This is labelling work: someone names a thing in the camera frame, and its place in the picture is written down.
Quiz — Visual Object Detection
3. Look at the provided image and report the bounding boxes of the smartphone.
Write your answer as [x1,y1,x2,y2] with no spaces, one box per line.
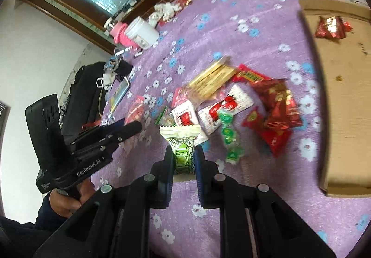
[109,77,131,110]

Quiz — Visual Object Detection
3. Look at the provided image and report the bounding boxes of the white plastic jar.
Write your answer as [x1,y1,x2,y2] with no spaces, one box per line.
[125,16,160,50]

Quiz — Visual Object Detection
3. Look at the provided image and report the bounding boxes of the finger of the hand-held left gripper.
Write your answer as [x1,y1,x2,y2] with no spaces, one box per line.
[71,121,143,160]
[72,119,126,147]

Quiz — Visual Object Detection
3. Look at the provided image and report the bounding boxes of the cardboard box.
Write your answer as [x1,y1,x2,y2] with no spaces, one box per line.
[298,0,371,197]

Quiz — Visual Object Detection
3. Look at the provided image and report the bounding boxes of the pink clear snack packet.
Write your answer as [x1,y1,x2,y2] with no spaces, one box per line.
[124,96,145,126]

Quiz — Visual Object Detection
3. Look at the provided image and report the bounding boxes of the pink sleeved bottle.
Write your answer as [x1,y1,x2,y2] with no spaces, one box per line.
[104,19,137,47]

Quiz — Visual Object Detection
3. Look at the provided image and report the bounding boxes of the small green clear packet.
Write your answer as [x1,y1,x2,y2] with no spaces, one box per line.
[155,106,177,127]

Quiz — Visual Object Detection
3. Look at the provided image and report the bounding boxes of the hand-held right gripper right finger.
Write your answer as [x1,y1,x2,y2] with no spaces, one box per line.
[195,145,338,258]

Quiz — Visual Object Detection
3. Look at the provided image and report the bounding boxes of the black bag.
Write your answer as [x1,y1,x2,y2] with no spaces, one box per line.
[59,62,115,134]

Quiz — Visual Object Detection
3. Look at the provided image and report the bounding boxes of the yellow wafer packet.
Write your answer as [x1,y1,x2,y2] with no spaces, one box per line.
[187,56,237,103]

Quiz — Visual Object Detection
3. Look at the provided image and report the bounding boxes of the white gloves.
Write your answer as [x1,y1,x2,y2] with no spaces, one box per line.
[148,3,182,25]

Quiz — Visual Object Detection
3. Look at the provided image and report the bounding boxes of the cartoon keychain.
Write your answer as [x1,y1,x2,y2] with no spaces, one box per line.
[103,55,121,73]

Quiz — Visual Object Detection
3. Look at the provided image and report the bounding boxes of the dark red foil packet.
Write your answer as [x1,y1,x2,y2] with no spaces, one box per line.
[255,78,303,131]
[314,15,353,43]

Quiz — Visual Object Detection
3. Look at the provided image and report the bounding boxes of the purple floral tablecloth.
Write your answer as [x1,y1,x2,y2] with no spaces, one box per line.
[90,0,371,258]

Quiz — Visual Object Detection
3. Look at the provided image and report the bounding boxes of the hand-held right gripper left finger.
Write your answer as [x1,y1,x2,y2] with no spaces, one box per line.
[33,145,176,258]

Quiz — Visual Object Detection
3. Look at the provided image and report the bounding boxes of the small black case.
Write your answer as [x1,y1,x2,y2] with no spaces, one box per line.
[114,59,133,81]

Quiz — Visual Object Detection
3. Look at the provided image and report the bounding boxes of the person's left hand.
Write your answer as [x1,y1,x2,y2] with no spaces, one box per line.
[49,180,95,218]

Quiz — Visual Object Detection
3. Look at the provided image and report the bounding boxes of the green white snack packet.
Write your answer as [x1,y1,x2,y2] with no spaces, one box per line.
[159,126,202,176]

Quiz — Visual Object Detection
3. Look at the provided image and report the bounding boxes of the white red snack packet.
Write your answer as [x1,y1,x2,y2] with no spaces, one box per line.
[197,84,255,135]
[171,100,200,128]

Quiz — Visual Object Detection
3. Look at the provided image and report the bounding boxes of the green candy wrapper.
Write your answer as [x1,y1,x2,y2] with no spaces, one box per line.
[216,110,244,165]

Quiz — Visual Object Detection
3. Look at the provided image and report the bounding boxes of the small red packet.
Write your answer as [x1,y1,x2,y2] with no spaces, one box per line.
[174,0,193,12]

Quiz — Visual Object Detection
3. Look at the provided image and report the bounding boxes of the red packet yellow label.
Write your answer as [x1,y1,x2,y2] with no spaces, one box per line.
[232,64,269,84]

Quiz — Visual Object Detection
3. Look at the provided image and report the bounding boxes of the person's left forearm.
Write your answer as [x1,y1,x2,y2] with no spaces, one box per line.
[0,194,70,258]

